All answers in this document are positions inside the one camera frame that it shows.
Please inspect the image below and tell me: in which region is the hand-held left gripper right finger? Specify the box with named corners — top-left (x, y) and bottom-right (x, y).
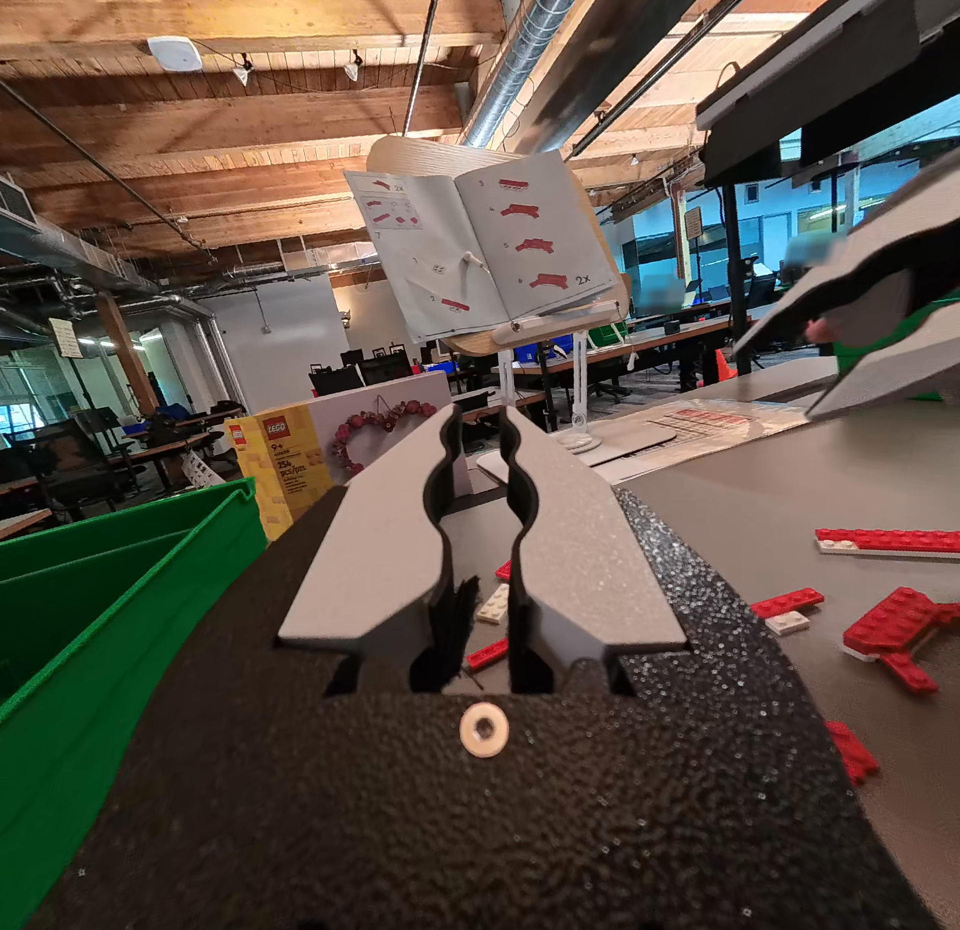
top-left (498, 405), bottom-right (690, 676)

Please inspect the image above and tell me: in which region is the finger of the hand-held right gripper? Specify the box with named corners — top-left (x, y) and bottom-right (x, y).
top-left (804, 300), bottom-right (960, 423)
top-left (731, 150), bottom-right (960, 359)

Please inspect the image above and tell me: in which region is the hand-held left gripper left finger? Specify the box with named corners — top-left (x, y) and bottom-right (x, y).
top-left (276, 402), bottom-right (464, 659)

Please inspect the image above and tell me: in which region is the long red lego frame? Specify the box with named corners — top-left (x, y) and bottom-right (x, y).
top-left (814, 527), bottom-right (960, 558)

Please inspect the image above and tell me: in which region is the yellow and white lego box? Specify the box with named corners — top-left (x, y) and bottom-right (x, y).
top-left (225, 371), bottom-right (474, 543)

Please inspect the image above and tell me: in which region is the red lego wedge assembly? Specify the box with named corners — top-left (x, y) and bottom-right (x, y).
top-left (841, 586), bottom-right (960, 696)

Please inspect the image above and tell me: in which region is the lego instruction booklet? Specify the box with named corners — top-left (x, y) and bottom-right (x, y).
top-left (343, 150), bottom-right (622, 344)

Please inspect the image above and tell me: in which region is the red lego piece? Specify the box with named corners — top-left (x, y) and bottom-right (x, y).
top-left (825, 720), bottom-right (881, 787)

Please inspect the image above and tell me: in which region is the green storage bin stack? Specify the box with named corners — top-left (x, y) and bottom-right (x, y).
top-left (0, 477), bottom-right (269, 930)
top-left (832, 288), bottom-right (960, 402)

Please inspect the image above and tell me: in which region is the row of black office chairs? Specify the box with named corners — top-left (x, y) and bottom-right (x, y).
top-left (309, 345), bottom-right (415, 399)

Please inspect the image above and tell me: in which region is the clear bag with papers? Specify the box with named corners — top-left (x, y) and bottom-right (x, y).
top-left (611, 399), bottom-right (811, 485)

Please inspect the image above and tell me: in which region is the white plastic basket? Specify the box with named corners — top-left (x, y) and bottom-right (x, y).
top-left (180, 450), bottom-right (226, 490)

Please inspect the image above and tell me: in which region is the long wooden desk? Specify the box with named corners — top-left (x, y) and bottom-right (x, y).
top-left (517, 313), bottom-right (753, 414)

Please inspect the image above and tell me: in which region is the black ceiling rod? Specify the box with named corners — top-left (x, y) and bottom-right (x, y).
top-left (402, 0), bottom-right (448, 138)

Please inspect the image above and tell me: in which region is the white ceiling access point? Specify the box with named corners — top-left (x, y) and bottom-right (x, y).
top-left (147, 36), bottom-right (204, 73)

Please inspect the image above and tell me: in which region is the black overhead frame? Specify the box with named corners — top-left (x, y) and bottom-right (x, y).
top-left (696, 0), bottom-right (960, 380)

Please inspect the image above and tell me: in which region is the silver air duct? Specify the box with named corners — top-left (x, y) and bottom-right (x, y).
top-left (459, 0), bottom-right (595, 149)

